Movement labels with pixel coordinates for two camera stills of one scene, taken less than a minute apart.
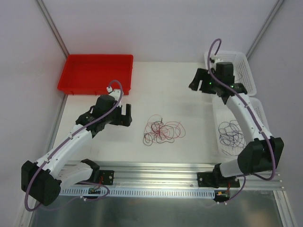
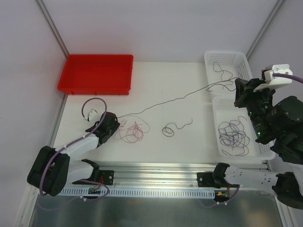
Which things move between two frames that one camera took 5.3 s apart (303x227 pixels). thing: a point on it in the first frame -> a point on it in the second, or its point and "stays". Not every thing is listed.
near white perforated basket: x=229 y=132 stays
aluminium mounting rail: x=182 y=175 stays
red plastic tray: x=93 y=74 stays
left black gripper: x=120 y=117 -> x=110 y=121
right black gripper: x=204 y=82 -> x=246 y=90
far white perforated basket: x=242 y=71 stays
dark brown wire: x=240 y=77 -> x=225 y=76
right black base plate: x=215 y=179 stays
